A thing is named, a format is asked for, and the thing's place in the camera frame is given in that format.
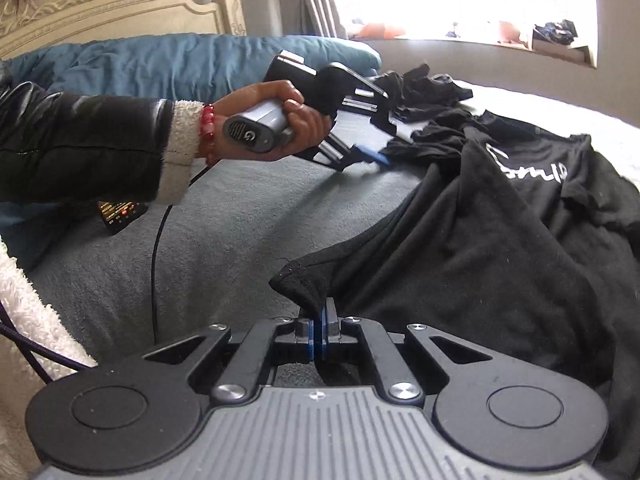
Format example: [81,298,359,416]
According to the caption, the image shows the black cloth bundle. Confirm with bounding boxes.
[534,20,579,44]

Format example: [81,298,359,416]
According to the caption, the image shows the person's fleece jacket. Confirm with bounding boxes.
[0,237,99,480]

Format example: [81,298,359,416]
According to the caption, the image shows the cream carved headboard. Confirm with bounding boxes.
[0,0,248,61]

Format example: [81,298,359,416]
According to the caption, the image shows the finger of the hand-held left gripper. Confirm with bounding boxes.
[336,145,394,172]
[370,106,402,136]

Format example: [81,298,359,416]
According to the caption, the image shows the black printed T-shirt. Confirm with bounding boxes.
[270,107,640,401]

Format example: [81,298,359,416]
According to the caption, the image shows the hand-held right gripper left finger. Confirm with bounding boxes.
[142,315,319,405]

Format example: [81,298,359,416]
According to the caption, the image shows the orange bag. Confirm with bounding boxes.
[357,22,402,39]

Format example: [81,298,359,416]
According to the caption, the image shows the black device with orange display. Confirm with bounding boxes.
[97,200,147,235]

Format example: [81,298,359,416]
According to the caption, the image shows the teal blue pillow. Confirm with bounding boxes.
[0,35,383,271]

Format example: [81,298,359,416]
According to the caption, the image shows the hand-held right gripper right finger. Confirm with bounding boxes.
[321,298,493,405]

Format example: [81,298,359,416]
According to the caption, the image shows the cardboard box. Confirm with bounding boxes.
[531,27,592,64]

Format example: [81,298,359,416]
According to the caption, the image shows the purple cable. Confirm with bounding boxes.
[0,300,84,384]

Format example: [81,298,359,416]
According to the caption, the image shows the smooth black garment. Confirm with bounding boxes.
[372,64,474,123]

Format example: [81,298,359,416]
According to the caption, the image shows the person's left hand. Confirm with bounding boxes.
[214,82,334,163]

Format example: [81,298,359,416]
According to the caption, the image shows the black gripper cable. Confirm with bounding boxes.
[150,162,213,347]

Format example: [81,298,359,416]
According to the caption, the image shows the red bead bracelet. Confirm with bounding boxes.
[196,103,220,167]

